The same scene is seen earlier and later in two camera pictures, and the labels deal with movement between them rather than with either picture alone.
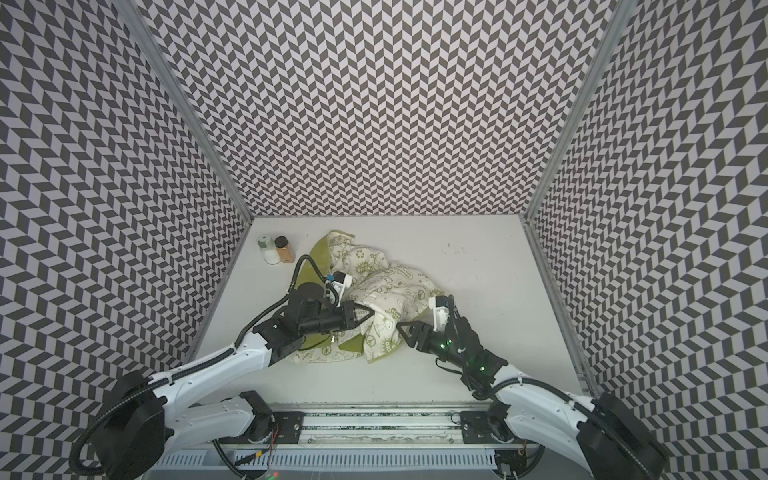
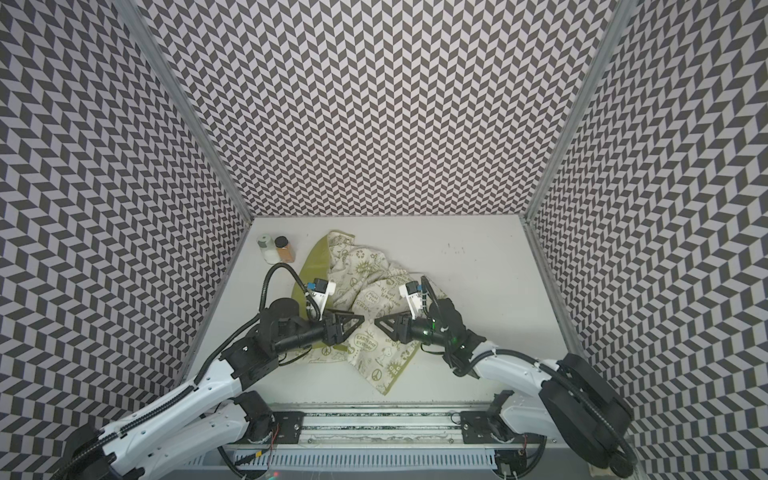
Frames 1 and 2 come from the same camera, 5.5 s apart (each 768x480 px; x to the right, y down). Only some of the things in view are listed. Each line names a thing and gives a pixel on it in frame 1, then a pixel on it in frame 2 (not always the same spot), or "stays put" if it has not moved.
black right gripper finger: x=414 y=324 → x=389 y=318
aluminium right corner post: x=622 y=12 stays put
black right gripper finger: x=409 y=331 → x=387 y=329
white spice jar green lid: x=271 y=255 stays put
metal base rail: x=475 y=427 stays put
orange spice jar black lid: x=285 y=249 stays put
